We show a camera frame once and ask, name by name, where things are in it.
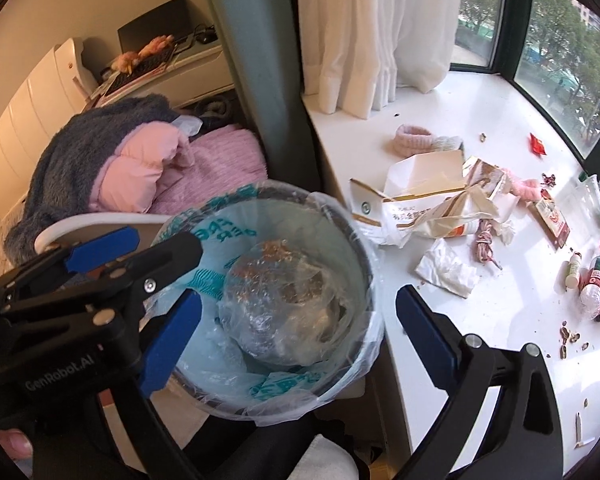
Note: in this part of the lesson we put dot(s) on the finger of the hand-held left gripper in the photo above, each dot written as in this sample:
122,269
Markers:
100,250
170,262

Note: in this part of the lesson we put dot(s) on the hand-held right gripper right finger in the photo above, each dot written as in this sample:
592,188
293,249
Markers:
425,330

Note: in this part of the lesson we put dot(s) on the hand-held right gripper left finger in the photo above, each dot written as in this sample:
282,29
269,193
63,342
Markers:
170,345

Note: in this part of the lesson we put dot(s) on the grey round bin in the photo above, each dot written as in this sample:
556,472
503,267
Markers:
362,280

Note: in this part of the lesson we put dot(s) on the clear plastic bag with shells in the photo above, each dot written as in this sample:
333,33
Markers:
285,305

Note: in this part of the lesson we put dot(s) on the trash bin with liner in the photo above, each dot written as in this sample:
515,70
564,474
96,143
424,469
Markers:
290,220

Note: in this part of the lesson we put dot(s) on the person's left hand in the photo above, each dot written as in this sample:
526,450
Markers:
12,444

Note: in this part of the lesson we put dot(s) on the flat white tissue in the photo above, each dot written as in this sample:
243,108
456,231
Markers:
447,270

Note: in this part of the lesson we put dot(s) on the pink and grey clothes pile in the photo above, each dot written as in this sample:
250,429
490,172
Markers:
65,170

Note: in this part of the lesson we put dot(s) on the pink puffy jacket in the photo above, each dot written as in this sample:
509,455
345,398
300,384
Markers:
140,165

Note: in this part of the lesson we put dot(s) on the pink knitted blanket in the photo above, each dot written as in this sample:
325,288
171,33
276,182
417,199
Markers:
220,165

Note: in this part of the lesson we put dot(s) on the dark cloth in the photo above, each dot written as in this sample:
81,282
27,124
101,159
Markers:
250,450

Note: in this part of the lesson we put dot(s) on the torn white paper bag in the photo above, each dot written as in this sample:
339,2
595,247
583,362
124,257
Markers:
420,195

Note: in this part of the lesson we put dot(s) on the scattered peanut shells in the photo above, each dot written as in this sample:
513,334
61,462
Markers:
567,337

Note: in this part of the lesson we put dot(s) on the white headboard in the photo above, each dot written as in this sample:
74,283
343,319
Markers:
35,105

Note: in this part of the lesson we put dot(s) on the small white bottle orange label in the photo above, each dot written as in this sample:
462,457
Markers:
573,270

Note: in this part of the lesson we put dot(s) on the flat printed card packet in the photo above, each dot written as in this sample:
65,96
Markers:
550,222

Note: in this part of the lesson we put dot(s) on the white cloth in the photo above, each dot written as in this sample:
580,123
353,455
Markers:
322,460

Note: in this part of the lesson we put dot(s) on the pink fluffy headband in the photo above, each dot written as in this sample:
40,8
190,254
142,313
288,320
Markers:
527,189

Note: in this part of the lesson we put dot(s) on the plastic bottle red green label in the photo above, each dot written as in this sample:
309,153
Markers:
596,280

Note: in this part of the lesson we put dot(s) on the cigarette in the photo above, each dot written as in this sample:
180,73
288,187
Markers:
577,427

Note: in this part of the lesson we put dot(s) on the grey fluffy headband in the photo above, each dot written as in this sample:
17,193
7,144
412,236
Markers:
447,143

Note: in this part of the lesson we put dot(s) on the pink ribbed headband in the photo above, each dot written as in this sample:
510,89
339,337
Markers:
412,138

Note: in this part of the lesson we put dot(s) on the white bedside desk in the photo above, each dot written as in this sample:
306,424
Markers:
200,67

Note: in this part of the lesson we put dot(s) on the orange plush toy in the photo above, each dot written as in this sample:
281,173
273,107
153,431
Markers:
145,52

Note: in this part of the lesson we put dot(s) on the clear empty plastic bottle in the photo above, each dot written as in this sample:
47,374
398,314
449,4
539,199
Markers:
592,200

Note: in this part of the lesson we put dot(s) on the red snack wrapper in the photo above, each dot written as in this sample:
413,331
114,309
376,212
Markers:
537,144

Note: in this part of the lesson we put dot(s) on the grey green curtain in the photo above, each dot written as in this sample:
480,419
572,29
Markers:
260,60

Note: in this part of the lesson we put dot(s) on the black laptop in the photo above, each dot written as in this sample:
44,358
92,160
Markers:
155,22

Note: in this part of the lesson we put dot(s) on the white sheer curtain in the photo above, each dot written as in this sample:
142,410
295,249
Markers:
370,25

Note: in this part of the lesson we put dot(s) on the white curved chair rail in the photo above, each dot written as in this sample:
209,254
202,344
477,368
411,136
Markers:
55,227

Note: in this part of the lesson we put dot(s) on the black window frame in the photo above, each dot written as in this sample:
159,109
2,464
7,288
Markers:
507,30

